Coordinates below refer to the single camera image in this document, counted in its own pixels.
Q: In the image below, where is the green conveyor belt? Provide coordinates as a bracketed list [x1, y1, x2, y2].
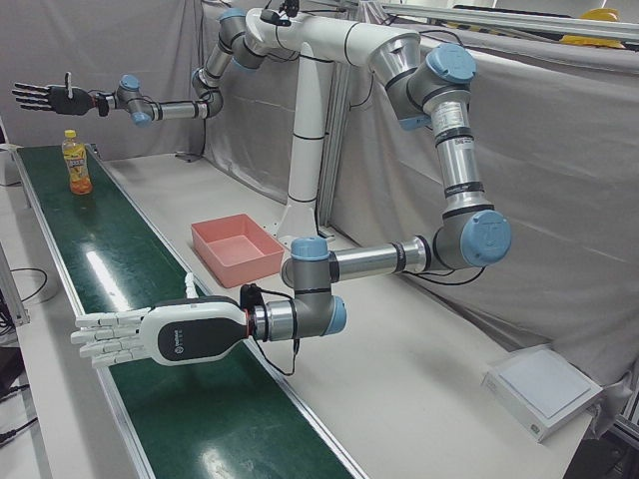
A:
[14, 143, 370, 479]

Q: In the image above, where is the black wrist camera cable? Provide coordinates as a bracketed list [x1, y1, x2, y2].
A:
[247, 286, 301, 378]

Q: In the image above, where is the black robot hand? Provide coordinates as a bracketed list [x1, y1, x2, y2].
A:
[12, 72, 96, 117]

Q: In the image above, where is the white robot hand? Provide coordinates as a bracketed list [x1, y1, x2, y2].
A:
[69, 271, 250, 369]

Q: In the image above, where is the aluminium column behind pedestal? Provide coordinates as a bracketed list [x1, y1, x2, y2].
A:
[317, 62, 350, 239]

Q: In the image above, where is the grey curtain cloth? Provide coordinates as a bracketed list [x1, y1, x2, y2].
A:
[0, 0, 639, 445]

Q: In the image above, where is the pink plastic basket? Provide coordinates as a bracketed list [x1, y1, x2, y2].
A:
[191, 213, 286, 289]

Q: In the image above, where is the orange drink bottle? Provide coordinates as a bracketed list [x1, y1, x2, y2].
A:
[61, 129, 94, 196]

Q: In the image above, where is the white flat box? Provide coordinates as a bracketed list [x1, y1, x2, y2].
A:
[480, 347, 604, 443]

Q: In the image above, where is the yellow hard hat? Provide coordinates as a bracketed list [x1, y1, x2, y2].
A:
[558, 33, 625, 50]
[578, 7, 623, 24]

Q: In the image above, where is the aluminium frame post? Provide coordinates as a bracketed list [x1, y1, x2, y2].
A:
[0, 239, 31, 328]

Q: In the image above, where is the white robot torso pedestal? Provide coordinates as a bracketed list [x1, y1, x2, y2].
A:
[244, 7, 420, 240]

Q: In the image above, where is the aluminium overhead beam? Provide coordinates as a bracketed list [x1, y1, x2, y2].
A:
[373, 2, 639, 44]

